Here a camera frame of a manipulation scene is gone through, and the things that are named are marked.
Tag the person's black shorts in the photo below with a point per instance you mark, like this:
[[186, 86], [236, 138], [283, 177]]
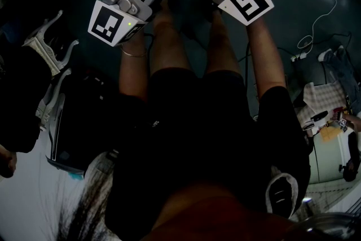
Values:
[[175, 84]]

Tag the person's right leg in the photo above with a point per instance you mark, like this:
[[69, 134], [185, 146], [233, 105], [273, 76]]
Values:
[[221, 48]]

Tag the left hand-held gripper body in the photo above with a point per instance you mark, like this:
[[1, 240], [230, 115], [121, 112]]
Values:
[[107, 22]]

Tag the person's black t-shirt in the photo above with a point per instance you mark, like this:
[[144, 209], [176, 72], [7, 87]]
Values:
[[197, 149]]

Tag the person's left forearm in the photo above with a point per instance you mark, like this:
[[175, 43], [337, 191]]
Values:
[[132, 76]]

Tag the checked cloth table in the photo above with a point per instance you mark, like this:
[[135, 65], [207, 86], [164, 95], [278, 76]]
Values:
[[321, 98]]

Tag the black white-edged shoulder pad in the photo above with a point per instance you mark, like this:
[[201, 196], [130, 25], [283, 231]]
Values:
[[282, 196]]

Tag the white ornate chair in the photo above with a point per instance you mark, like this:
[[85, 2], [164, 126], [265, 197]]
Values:
[[45, 48], [50, 96]]

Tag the white shell chair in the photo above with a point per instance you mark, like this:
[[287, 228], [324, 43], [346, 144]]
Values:
[[57, 121]]

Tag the person's right forearm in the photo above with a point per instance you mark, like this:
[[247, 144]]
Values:
[[265, 65]]

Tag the person's leg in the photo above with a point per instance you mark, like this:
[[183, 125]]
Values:
[[221, 48], [169, 45]]

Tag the person's left leg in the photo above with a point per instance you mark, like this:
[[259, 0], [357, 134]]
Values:
[[169, 45]]

